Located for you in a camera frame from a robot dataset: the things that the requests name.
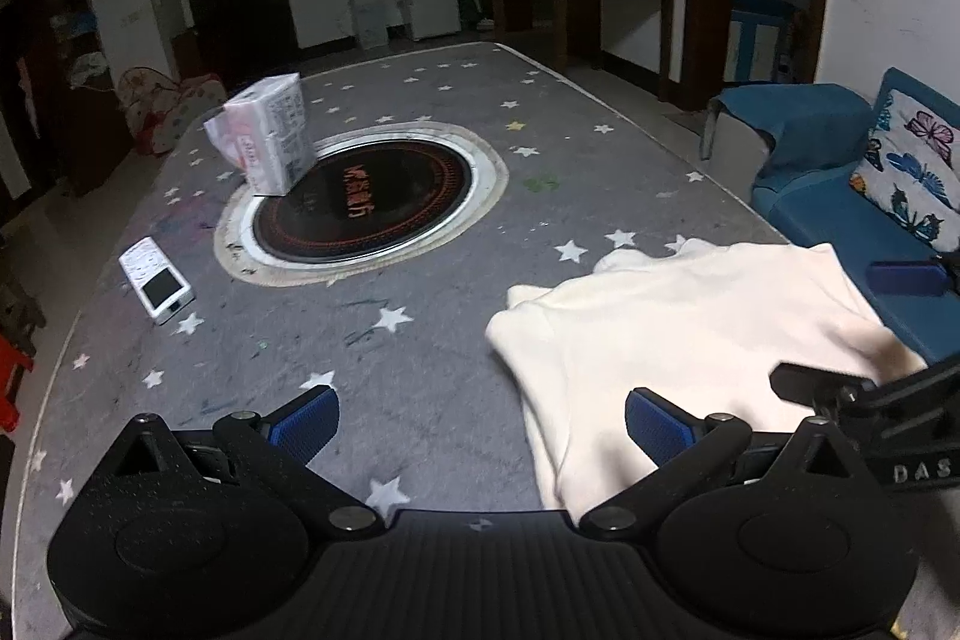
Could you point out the blue sofa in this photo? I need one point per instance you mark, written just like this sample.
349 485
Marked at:
810 190

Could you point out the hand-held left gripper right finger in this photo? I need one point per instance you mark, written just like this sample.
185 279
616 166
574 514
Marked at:
660 430

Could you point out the butterfly print cushion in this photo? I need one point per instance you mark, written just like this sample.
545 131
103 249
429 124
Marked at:
911 168

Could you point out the white remote control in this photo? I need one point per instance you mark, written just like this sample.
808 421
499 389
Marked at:
154 280

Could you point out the blue low cabinet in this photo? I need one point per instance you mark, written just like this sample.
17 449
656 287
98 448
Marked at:
761 36

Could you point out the cream white garment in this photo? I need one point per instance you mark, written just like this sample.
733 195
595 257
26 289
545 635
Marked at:
675 325

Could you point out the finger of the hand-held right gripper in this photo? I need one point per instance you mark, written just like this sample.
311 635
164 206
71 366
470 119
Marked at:
825 385
907 278

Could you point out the white tissue pack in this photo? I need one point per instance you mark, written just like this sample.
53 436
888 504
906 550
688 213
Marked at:
266 130

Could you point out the red plastic stool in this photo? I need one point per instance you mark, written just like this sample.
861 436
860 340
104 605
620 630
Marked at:
11 377

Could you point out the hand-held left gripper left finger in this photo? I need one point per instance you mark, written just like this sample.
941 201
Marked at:
304 421

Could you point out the round black induction cooker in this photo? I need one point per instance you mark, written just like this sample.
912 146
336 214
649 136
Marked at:
375 201

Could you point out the grey star-print table cover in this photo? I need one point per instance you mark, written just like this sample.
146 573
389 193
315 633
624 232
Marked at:
420 355

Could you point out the dark cluttered shelf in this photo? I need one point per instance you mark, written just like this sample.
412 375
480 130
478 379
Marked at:
64 48

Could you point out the patterned play tent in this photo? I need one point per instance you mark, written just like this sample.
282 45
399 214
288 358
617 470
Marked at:
169 108

